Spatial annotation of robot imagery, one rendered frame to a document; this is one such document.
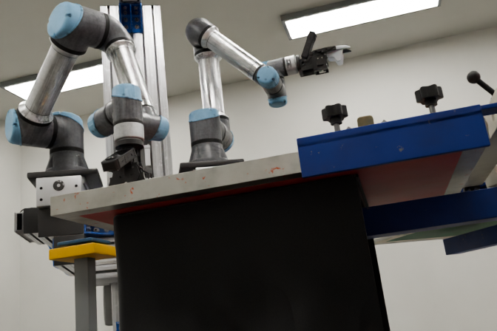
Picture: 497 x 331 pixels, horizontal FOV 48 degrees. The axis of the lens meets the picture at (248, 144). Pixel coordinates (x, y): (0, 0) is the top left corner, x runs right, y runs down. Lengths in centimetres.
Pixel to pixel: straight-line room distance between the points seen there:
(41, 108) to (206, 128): 56
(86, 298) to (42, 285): 458
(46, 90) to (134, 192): 90
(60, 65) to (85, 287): 71
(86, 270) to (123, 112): 42
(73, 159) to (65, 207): 89
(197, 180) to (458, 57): 464
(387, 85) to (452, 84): 57
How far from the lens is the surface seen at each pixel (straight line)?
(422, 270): 501
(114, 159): 131
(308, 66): 218
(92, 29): 177
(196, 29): 219
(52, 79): 185
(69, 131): 201
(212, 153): 196
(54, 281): 601
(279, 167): 95
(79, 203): 108
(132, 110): 142
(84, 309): 151
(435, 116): 94
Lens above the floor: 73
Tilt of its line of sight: 17 degrees up
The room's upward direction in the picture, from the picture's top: 7 degrees counter-clockwise
